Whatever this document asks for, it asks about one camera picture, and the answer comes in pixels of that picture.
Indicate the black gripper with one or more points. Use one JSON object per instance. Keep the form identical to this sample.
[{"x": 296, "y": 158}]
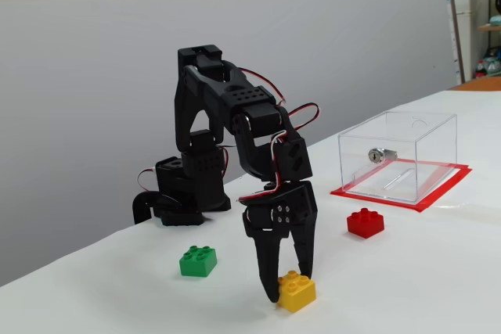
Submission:
[{"x": 291, "y": 202}]

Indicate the yellow lego brick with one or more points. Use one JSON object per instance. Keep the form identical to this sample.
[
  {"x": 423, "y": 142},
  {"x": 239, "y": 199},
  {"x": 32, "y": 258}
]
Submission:
[{"x": 298, "y": 295}]

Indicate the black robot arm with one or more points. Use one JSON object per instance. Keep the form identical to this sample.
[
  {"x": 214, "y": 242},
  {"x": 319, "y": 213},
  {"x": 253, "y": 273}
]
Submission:
[{"x": 219, "y": 95}]

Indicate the red lego brick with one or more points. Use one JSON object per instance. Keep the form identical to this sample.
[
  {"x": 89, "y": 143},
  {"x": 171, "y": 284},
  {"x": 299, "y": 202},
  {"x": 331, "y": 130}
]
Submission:
[{"x": 366, "y": 225}]

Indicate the green lego brick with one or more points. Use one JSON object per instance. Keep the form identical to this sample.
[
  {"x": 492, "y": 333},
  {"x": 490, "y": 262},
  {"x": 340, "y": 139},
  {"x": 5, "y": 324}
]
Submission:
[{"x": 197, "y": 265}]

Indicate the silver box lock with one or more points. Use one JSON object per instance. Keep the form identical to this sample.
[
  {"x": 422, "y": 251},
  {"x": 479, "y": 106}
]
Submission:
[{"x": 377, "y": 155}]

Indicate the transparent acrylic box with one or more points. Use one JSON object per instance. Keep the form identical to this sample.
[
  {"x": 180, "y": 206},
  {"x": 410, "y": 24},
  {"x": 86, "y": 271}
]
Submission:
[{"x": 395, "y": 146}]

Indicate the red tape square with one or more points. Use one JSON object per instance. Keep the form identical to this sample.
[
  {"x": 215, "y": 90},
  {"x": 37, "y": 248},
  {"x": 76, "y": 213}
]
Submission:
[{"x": 442, "y": 189}]

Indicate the brown wooden tabletop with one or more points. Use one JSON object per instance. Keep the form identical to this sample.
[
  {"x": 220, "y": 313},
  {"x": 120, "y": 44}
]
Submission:
[{"x": 481, "y": 83}]

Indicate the bottle with red label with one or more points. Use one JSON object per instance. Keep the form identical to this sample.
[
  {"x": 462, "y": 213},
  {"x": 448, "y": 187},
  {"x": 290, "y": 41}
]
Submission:
[{"x": 480, "y": 70}]

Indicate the metal shelf rack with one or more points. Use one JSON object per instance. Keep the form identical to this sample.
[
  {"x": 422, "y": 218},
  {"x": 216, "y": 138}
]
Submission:
[{"x": 455, "y": 17}]

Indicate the teal object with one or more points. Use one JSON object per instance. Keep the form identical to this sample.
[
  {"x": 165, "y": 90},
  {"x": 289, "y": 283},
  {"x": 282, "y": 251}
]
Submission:
[{"x": 496, "y": 21}]

